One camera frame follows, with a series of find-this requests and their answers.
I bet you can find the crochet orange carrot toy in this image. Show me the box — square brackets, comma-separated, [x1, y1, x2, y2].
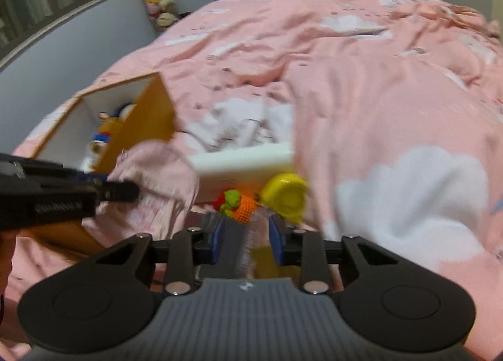
[212, 189, 259, 225]

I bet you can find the orange bear plush blue outfit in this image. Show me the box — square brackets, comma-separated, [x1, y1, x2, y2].
[80, 102, 135, 173]

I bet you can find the pink cloud print duvet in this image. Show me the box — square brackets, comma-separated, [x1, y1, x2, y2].
[1, 0, 502, 360]

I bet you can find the orange cardboard storage box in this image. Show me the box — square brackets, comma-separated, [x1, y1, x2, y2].
[33, 73, 176, 175]

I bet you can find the pink mini backpack pouch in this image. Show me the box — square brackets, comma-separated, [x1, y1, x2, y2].
[82, 141, 200, 247]

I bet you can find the yellow round tape measure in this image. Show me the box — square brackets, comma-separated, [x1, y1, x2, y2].
[259, 173, 309, 224]

